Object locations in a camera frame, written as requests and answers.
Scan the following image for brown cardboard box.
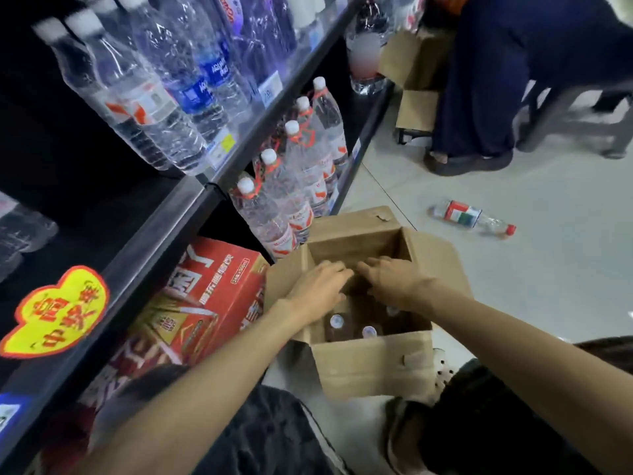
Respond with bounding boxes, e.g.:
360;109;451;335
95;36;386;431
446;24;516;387
263;206;473;401

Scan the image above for white blue price tag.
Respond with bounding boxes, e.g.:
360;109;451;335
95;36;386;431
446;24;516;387
256;70;285;110

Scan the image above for person's left forearm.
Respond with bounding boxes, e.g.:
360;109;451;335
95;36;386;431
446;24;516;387
74;299;310;475

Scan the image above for rows of small clear water bottles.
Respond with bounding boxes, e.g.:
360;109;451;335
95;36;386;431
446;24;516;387
30;0;357;176

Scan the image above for red-label bottle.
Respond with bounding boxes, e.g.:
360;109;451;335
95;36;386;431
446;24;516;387
429;200;518;238

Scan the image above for person's right hand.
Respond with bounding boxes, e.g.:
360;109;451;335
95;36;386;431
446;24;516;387
355;255;436;312

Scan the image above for person's left hand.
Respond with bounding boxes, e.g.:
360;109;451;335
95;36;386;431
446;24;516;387
280;260;355;328

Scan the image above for red drink carton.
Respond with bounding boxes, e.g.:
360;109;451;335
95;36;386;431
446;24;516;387
78;236;270;411

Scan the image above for blue yellow price tag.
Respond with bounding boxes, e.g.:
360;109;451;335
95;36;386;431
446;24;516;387
204;127;238;172

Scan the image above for person's white right clog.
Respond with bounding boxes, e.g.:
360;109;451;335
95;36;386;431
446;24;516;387
431;346;460;394

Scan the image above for brown carton black edge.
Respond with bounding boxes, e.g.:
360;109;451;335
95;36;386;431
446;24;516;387
378;26;457;145

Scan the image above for green plastic stool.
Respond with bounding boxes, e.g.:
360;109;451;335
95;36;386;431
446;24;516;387
516;79;633;160

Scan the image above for person's right forearm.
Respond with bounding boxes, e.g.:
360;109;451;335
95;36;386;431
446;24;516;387
414;277;633;475

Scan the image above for row of blue-label water bottles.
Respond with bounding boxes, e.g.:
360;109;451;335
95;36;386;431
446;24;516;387
0;191;59;284

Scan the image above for yellow red promo sticker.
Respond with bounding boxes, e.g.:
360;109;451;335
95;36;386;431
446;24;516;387
0;265;111;361

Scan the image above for row of large handled water bottles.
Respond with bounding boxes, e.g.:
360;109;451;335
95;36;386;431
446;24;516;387
228;75;349;262

